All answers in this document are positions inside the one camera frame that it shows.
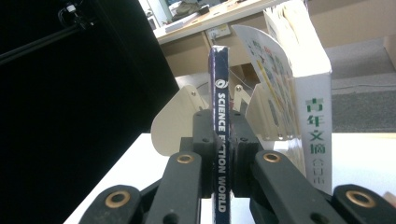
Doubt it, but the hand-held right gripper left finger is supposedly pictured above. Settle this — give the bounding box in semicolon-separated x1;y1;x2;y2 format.
179;108;219;200

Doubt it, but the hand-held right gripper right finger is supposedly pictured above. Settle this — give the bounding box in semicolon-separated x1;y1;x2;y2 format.
229;110;266;198

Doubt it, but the beige expandable book rack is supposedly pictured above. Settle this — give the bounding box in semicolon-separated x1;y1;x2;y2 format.
150;83;302;157

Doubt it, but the thick white book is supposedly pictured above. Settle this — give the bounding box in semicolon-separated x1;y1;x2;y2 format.
232;0;333;196

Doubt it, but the beige wooden desk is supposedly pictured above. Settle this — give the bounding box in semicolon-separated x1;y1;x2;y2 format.
152;0;396;77

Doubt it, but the white power strip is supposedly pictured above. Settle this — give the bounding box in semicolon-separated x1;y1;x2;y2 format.
205;23;233;41

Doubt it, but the black curtain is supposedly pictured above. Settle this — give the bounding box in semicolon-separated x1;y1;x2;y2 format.
0;0;180;224

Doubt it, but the dark cloth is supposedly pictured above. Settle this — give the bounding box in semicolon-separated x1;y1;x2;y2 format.
170;0;211;23

